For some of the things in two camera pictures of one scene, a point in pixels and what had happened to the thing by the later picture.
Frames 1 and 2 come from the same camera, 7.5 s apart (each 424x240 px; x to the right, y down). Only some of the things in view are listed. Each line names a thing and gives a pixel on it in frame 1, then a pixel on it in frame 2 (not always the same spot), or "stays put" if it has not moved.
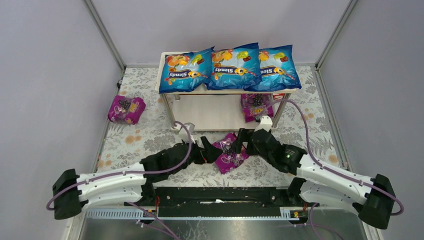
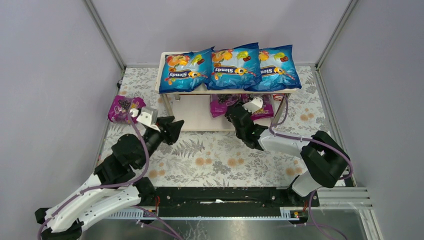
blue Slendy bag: x=237 y=67 stays put
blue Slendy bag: x=186 y=72 stays put
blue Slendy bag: x=278 y=70 stays put
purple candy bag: x=228 y=159 -> x=219 y=103
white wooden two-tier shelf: x=216 y=110 stays put
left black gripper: x=202 y=151 -> x=163 y=130
